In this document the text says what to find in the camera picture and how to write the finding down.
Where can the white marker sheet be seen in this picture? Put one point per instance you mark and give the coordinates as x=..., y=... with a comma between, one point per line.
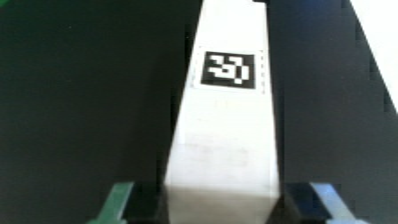
x=377, y=16

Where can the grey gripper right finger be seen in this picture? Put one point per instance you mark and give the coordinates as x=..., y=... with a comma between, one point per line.
x=341, y=215

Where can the white desk leg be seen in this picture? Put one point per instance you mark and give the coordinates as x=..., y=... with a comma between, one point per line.
x=222, y=173

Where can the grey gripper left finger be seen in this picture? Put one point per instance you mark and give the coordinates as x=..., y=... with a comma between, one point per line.
x=114, y=205

